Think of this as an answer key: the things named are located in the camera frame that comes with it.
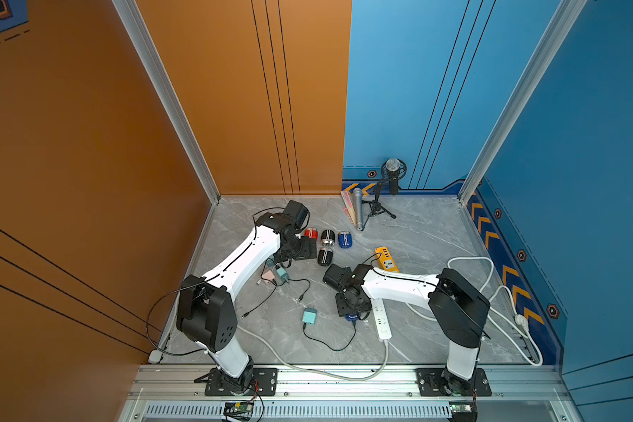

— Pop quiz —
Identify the pink USB charger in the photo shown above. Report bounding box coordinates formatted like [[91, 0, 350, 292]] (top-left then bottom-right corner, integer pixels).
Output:
[[260, 270, 275, 284]]

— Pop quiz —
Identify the white cable of yellow strip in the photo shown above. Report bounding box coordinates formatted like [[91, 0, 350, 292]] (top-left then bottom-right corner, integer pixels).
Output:
[[405, 256, 544, 367]]

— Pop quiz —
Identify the red electric shaver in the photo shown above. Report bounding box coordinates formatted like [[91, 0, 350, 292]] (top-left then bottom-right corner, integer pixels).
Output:
[[304, 228, 319, 240]]

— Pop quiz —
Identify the yellow power strip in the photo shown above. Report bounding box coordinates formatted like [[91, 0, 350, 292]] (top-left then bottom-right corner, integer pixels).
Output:
[[375, 246, 399, 273]]

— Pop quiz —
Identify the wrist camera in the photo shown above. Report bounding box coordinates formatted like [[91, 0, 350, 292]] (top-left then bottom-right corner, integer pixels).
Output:
[[323, 264, 353, 292], [283, 200, 311, 232]]

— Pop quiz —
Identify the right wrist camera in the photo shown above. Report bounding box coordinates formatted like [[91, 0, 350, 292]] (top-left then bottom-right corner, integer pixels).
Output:
[[323, 264, 353, 292]]

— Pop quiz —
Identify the white power strip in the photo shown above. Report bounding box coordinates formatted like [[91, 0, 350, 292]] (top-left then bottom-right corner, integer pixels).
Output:
[[371, 299, 392, 341]]

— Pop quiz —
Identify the black microphone on tripod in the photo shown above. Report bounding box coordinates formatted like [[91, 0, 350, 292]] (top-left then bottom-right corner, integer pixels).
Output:
[[362, 158, 407, 228]]

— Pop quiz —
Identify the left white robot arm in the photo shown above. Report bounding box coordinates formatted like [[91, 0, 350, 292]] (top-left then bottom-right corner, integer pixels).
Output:
[[176, 200, 316, 394]]

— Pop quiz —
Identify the grey handheld microphone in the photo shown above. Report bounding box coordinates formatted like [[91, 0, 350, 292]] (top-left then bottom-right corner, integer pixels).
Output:
[[352, 187, 364, 231]]

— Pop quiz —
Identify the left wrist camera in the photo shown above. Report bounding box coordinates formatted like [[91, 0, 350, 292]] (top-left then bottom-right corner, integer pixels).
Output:
[[283, 200, 311, 232]]

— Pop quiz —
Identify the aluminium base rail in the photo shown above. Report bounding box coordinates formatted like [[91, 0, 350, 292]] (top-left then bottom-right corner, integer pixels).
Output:
[[117, 363, 507, 422]]

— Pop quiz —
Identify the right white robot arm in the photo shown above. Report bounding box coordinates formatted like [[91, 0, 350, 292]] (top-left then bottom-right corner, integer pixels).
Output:
[[323, 264, 491, 397]]

